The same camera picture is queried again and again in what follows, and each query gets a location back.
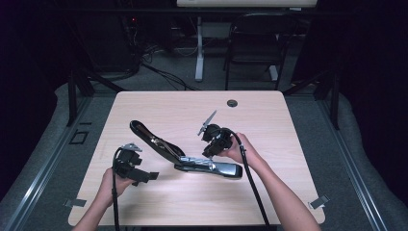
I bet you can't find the person's right hand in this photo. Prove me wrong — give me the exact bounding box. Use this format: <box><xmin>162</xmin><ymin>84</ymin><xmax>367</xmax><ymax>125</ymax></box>
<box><xmin>217</xmin><ymin>132</ymin><xmax>262</xmax><ymax>168</ymax></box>

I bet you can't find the right hand-held gripper black cable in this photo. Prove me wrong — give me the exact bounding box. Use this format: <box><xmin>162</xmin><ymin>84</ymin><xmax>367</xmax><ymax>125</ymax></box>
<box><xmin>220</xmin><ymin>127</ymin><xmax>271</xmax><ymax>227</ymax></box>

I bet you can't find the black folding chair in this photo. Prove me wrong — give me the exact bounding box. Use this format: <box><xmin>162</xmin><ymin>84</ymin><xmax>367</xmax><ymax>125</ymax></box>
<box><xmin>223</xmin><ymin>13</ymin><xmax>297</xmax><ymax>91</ymax></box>

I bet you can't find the hand-held gripper black cable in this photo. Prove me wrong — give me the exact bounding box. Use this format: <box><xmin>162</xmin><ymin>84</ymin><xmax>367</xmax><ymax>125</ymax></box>
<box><xmin>220</xmin><ymin>127</ymin><xmax>271</xmax><ymax>227</ymax></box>
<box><xmin>111</xmin><ymin>147</ymin><xmax>125</xmax><ymax>231</ymax></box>

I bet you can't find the dark curtain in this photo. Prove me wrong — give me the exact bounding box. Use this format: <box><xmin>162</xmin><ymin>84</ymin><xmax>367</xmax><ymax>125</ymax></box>
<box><xmin>0</xmin><ymin>0</ymin><xmax>75</xmax><ymax>201</ymax></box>
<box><xmin>336</xmin><ymin>0</ymin><xmax>408</xmax><ymax>208</ymax></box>

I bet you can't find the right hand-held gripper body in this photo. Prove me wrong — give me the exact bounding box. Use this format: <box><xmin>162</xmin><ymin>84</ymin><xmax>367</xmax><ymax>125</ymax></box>
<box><xmin>196</xmin><ymin>110</ymin><xmax>234</xmax><ymax>151</ymax></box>

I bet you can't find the black metal stand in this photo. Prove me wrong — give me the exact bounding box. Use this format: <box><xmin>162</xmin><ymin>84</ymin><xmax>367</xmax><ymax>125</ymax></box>
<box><xmin>282</xmin><ymin>68</ymin><xmax>341</xmax><ymax>131</ymax></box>
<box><xmin>66</xmin><ymin>65</ymin><xmax>127</xmax><ymax>128</ymax></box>

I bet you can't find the dark equipment box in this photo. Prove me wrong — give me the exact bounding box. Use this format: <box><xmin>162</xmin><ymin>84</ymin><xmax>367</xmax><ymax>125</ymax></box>
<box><xmin>75</xmin><ymin>13</ymin><xmax>139</xmax><ymax>73</ymax></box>

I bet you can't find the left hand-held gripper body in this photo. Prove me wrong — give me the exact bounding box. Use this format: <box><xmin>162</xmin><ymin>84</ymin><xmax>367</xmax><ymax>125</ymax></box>
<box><xmin>113</xmin><ymin>142</ymin><xmax>143</xmax><ymax>179</ymax></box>

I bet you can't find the grey tape piece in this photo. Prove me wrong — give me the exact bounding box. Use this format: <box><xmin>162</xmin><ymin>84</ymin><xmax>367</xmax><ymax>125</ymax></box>
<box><xmin>308</xmin><ymin>194</ymin><xmax>331</xmax><ymax>210</ymax></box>
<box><xmin>64</xmin><ymin>198</ymin><xmax>88</xmax><ymax>208</ymax></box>

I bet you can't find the person's left hand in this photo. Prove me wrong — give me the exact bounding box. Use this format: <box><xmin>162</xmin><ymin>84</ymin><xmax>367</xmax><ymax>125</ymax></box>
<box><xmin>95</xmin><ymin>167</ymin><xmax>137</xmax><ymax>206</ymax></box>

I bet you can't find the white desk top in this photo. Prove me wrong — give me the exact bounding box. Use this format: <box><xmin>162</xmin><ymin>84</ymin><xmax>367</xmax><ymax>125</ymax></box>
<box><xmin>176</xmin><ymin>0</ymin><xmax>319</xmax><ymax>9</ymax></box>

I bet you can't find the black floor cable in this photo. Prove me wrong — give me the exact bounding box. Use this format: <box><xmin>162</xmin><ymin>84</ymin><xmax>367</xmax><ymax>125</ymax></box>
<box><xmin>140</xmin><ymin>62</ymin><xmax>200</xmax><ymax>91</ymax></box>

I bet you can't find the white desk leg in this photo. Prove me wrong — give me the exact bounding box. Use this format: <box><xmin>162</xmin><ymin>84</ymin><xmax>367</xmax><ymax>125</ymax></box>
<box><xmin>268</xmin><ymin>64</ymin><xmax>279</xmax><ymax>82</ymax></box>
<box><xmin>194</xmin><ymin>15</ymin><xmax>206</xmax><ymax>83</ymax></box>

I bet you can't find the aluminium floor rail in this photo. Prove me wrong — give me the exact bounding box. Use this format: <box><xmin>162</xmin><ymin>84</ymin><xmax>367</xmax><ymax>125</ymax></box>
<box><xmin>3</xmin><ymin>95</ymin><xmax>94</xmax><ymax>231</ymax></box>
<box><xmin>316</xmin><ymin>95</ymin><xmax>389</xmax><ymax>231</ymax></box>

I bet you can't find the black stapler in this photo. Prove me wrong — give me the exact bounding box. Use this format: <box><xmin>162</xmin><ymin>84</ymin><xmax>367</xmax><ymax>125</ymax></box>
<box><xmin>129</xmin><ymin>119</ymin><xmax>244</xmax><ymax>180</ymax></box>

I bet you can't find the left hand-held gripper black cable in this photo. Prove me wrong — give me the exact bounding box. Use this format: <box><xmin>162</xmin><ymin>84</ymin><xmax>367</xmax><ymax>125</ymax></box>
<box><xmin>111</xmin><ymin>147</ymin><xmax>125</xmax><ymax>231</ymax></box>

